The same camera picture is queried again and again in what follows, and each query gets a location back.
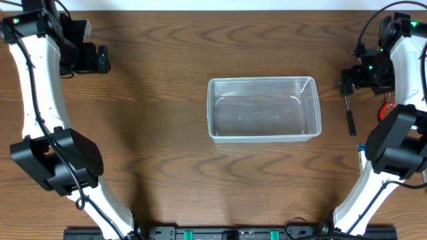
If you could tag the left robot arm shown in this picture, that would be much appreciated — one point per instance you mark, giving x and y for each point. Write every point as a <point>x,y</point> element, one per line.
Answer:
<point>47,47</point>

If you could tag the small claw hammer black handle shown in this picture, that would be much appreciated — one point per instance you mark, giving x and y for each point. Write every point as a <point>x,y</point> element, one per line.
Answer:
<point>349,116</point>

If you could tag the clear plastic container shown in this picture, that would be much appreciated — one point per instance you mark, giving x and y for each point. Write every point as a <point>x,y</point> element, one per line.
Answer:
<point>263,109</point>

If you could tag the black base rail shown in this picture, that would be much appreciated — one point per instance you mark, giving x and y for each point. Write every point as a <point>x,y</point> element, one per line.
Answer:
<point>172,233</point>

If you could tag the blue white screwdriver set box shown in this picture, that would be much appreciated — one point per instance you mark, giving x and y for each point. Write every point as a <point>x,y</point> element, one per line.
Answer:
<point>370,181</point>

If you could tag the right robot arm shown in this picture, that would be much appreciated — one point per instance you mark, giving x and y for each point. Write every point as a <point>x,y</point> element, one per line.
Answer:
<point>396,147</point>

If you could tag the red handled pliers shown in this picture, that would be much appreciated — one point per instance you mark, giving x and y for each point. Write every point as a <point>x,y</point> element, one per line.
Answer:
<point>387,106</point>

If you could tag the silver metal wrench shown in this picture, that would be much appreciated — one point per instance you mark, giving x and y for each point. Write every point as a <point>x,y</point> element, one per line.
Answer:
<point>424,178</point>

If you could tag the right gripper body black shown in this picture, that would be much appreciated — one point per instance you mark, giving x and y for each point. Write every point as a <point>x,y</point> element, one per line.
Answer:
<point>379,74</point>

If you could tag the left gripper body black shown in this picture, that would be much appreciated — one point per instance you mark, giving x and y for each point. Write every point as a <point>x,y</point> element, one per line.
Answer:
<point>102,58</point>

